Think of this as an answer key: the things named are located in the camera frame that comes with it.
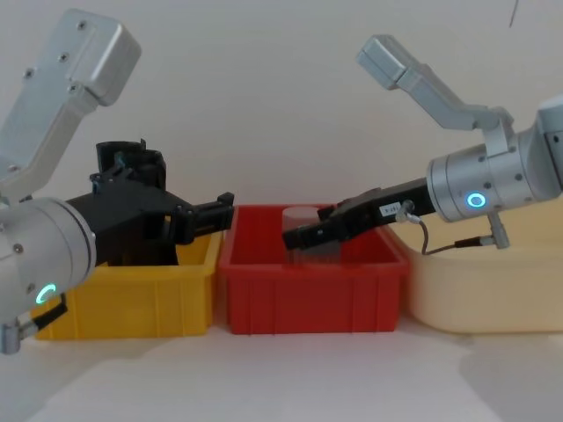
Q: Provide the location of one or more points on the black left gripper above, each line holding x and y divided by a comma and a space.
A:
127, 211

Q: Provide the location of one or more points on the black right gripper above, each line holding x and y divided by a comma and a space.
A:
387, 206

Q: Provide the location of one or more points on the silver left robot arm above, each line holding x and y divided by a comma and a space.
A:
39, 246

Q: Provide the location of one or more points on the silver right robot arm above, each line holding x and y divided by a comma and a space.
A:
484, 184

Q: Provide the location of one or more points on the clear plastic cylinder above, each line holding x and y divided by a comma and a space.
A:
303, 215

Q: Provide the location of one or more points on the red plastic bin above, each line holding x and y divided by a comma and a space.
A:
308, 294

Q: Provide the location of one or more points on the yellow plastic bin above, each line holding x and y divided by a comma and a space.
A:
132, 299

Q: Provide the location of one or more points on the cream plastic tub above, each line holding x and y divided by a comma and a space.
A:
484, 285

